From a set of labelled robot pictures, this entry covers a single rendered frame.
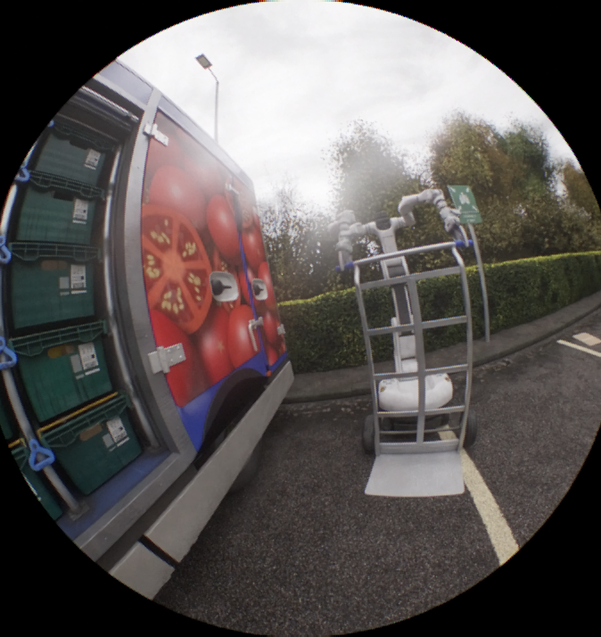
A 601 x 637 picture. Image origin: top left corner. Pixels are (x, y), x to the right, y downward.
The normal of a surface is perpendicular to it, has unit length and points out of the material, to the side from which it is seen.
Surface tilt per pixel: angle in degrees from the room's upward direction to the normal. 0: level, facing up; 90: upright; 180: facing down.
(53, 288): 91
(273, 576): 0
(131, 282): 90
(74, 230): 98
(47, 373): 94
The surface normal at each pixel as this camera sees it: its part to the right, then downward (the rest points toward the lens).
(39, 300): 0.97, -0.14
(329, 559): -0.21, -0.97
